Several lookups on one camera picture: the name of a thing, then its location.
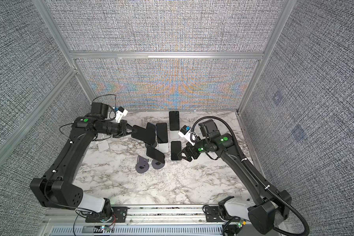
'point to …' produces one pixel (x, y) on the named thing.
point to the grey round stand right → (157, 164)
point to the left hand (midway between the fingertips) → (135, 130)
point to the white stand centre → (163, 147)
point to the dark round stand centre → (154, 145)
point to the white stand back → (174, 134)
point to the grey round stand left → (142, 164)
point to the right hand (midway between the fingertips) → (184, 148)
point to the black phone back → (174, 117)
